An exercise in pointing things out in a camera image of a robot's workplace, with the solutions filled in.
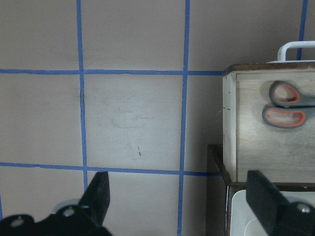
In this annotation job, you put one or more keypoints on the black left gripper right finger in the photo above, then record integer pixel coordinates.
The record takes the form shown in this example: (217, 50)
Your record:
(277, 215)

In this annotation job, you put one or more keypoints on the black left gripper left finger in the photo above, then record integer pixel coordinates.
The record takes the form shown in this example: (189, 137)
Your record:
(84, 218)

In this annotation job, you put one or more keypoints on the light wooden drawer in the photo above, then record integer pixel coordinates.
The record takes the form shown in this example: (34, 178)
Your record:
(249, 143)

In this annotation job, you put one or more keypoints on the grey orange handled scissors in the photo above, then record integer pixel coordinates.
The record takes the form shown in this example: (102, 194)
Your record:
(290, 109)

